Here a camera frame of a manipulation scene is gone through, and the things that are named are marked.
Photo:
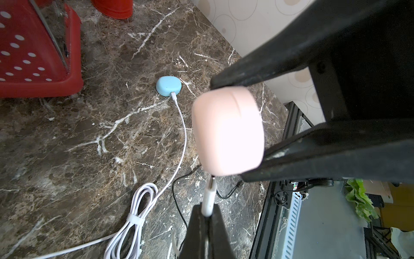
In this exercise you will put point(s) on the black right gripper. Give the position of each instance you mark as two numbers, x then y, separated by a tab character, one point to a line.
368	84

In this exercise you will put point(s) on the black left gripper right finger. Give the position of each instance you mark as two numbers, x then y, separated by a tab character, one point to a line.
219	245

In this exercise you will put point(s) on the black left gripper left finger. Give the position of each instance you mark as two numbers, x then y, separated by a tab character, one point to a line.
194	245

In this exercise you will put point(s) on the teal charger with white cable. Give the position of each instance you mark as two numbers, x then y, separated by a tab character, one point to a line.
209	197

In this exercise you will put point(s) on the teal charger with black cable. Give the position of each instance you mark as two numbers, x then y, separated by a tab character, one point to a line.
187	190

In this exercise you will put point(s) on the pink earbud case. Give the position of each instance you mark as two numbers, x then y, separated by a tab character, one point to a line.
228	130

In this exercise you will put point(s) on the blue earbud case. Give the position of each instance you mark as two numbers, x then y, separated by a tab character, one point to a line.
167	85

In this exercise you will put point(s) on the red polka dot toaster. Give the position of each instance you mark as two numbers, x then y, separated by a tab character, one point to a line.
40	49

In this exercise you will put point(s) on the red plastic cup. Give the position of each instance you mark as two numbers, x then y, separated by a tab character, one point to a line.
118	9

